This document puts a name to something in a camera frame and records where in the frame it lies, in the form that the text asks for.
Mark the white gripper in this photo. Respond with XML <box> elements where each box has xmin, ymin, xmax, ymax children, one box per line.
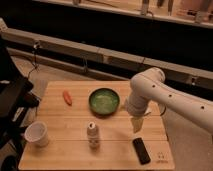
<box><xmin>124</xmin><ymin>92</ymin><xmax>151</xmax><ymax>133</ymax></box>

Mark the small white bottle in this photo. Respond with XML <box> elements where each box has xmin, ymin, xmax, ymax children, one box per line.
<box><xmin>87</xmin><ymin>122</ymin><xmax>100</xmax><ymax>148</ymax></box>

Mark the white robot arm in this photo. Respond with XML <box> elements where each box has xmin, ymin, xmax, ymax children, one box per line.
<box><xmin>125</xmin><ymin>67</ymin><xmax>213</xmax><ymax>135</ymax></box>

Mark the black remote control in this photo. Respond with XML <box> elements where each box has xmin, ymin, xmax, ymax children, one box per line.
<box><xmin>132</xmin><ymin>138</ymin><xmax>151</xmax><ymax>164</ymax></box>

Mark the green bowl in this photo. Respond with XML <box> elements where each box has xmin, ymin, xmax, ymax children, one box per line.
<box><xmin>88</xmin><ymin>88</ymin><xmax>120</xmax><ymax>116</ymax></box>

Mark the orange carrot toy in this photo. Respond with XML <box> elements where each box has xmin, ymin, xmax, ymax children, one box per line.
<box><xmin>63</xmin><ymin>91</ymin><xmax>72</xmax><ymax>106</ymax></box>

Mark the white paper cup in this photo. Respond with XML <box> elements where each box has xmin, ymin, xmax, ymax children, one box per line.
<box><xmin>24</xmin><ymin>121</ymin><xmax>49</xmax><ymax>147</ymax></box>

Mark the black chair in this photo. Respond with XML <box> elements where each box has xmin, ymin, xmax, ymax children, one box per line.
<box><xmin>0</xmin><ymin>36</ymin><xmax>39</xmax><ymax>171</ymax></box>

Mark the grey wall rail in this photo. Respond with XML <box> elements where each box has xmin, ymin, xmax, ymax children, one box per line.
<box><xmin>0</xmin><ymin>28</ymin><xmax>213</xmax><ymax>89</ymax></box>

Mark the black hanging cable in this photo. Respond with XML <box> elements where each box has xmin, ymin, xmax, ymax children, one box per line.
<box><xmin>26</xmin><ymin>41</ymin><xmax>42</xmax><ymax>79</ymax></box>

